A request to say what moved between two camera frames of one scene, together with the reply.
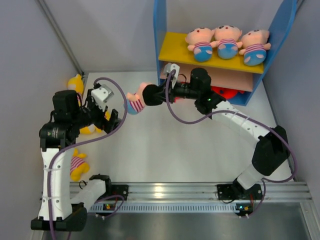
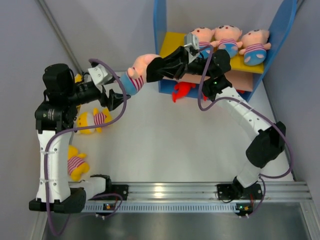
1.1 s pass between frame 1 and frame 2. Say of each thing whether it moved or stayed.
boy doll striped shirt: stayed
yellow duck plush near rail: stayed
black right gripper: moved
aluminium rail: stayed
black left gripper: moved
